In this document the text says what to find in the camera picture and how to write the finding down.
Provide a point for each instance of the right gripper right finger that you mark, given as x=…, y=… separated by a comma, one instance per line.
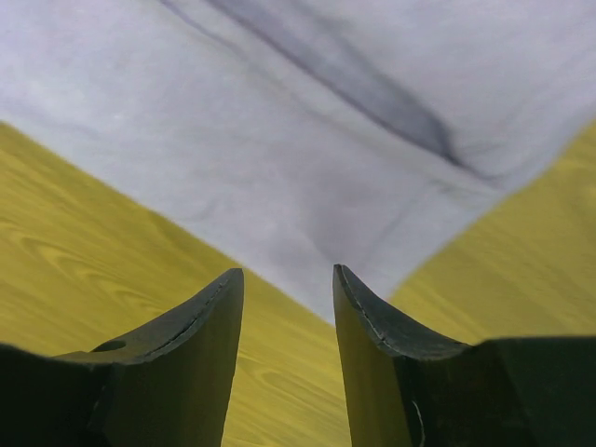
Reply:
x=406, y=385

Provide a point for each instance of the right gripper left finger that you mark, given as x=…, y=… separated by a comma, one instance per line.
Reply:
x=166, y=383

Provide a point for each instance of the purple t shirt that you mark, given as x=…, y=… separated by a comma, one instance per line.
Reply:
x=295, y=135

